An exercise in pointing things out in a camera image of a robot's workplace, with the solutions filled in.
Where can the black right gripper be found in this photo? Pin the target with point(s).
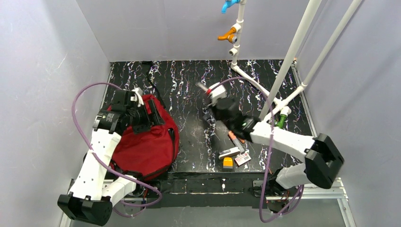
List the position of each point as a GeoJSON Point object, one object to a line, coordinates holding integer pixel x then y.
{"type": "Point", "coordinates": [215, 110]}

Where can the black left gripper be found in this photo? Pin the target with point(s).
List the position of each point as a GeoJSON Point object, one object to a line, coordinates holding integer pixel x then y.
{"type": "Point", "coordinates": [150, 112]}

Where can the red student backpack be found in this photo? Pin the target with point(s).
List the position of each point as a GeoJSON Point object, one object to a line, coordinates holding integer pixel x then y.
{"type": "Point", "coordinates": [150, 154]}

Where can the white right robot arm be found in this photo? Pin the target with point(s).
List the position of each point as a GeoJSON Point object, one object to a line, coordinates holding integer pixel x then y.
{"type": "Point", "coordinates": [320, 160]}

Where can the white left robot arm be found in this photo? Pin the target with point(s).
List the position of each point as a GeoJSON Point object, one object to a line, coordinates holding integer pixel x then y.
{"type": "Point", "coordinates": [98, 188]}

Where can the red white eraser box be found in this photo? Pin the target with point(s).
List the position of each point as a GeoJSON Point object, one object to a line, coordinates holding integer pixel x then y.
{"type": "Point", "coordinates": [242, 159]}

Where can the green pipe valve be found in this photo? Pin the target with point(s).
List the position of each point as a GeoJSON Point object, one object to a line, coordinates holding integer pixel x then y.
{"type": "Point", "coordinates": [280, 122]}

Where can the orange pipe valve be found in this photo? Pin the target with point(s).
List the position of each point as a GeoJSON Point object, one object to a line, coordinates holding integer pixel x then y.
{"type": "Point", "coordinates": [229, 36]}

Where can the blue pipe valve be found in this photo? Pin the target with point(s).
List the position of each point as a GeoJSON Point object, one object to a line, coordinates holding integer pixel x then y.
{"type": "Point", "coordinates": [228, 4]}

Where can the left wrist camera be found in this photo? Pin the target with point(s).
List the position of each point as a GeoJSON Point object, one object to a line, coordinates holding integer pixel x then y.
{"type": "Point", "coordinates": [137, 96]}

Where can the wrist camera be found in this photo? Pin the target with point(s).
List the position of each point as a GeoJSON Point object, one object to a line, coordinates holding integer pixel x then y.
{"type": "Point", "coordinates": [137, 96]}
{"type": "Point", "coordinates": [213, 93]}

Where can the white PVC pipe frame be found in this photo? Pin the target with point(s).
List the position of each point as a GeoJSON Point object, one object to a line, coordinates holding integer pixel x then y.
{"type": "Point", "coordinates": [269, 29]}

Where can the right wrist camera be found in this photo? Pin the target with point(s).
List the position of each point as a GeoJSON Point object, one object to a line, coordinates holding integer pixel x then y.
{"type": "Point", "coordinates": [213, 93]}

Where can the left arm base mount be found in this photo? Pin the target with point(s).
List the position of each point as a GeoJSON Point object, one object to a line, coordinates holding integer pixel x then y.
{"type": "Point", "coordinates": [146, 187]}

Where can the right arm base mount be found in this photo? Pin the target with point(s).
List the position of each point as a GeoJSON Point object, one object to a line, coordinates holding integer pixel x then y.
{"type": "Point", "coordinates": [281, 197]}

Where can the aluminium front rail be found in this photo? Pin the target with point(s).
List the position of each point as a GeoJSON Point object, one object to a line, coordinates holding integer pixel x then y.
{"type": "Point", "coordinates": [235, 190]}

